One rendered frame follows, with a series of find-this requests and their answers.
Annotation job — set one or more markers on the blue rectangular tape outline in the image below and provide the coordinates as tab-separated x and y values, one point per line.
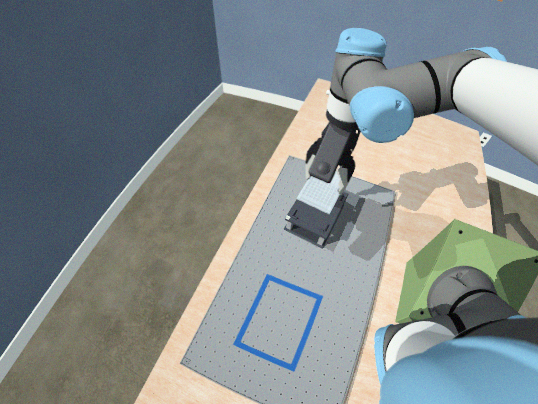
274	360

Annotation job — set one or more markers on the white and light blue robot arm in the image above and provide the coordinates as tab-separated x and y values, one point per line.
502	98

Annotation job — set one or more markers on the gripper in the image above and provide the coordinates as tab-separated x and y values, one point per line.
347	164

